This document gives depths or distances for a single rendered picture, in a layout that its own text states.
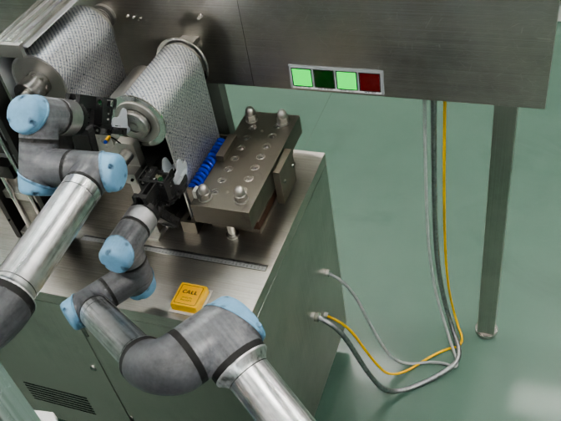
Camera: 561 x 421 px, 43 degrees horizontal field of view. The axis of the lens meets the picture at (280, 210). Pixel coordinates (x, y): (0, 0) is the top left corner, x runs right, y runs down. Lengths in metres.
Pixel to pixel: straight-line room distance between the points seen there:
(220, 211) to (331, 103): 2.14
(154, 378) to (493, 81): 1.03
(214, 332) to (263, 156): 0.71
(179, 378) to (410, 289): 1.69
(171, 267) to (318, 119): 2.04
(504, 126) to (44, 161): 1.22
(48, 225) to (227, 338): 0.37
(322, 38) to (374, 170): 1.65
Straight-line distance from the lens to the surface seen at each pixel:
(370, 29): 1.76
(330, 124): 3.70
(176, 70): 1.80
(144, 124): 1.70
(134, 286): 1.67
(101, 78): 1.92
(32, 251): 1.25
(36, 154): 1.45
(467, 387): 2.62
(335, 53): 1.82
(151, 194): 1.67
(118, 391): 2.27
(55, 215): 1.29
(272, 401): 1.30
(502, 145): 2.09
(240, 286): 1.75
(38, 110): 1.43
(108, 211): 2.07
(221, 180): 1.85
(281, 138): 1.94
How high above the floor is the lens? 2.20
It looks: 43 degrees down
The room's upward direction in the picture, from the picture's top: 11 degrees counter-clockwise
